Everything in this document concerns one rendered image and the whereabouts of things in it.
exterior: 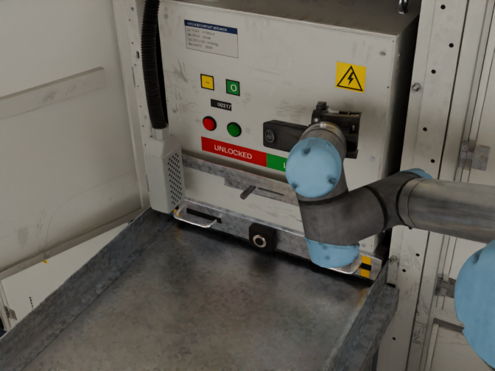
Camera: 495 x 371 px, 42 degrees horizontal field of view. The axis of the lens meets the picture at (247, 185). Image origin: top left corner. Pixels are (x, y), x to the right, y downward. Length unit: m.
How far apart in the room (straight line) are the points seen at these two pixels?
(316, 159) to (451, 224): 0.20
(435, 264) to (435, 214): 0.45
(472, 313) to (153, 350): 0.77
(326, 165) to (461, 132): 0.36
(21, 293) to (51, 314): 0.91
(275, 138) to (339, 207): 0.23
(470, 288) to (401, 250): 0.72
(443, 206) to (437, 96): 0.31
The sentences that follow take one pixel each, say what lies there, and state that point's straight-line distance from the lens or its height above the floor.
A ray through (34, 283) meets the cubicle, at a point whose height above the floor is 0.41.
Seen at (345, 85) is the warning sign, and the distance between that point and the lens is 1.19.
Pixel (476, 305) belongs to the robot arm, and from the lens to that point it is 0.64.
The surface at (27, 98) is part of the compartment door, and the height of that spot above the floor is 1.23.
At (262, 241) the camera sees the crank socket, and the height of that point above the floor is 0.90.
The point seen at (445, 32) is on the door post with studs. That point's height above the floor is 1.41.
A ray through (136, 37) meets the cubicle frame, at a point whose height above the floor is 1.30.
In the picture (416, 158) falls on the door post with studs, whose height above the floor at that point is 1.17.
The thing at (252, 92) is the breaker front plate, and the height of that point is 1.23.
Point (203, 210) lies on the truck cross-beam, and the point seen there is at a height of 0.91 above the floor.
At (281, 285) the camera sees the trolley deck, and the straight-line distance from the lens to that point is 1.39.
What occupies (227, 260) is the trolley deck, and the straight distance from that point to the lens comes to 1.46.
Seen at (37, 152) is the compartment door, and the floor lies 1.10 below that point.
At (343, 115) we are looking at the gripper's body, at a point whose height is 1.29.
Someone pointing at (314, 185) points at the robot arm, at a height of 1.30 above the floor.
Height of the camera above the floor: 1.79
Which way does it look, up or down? 34 degrees down
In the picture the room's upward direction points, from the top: 2 degrees counter-clockwise
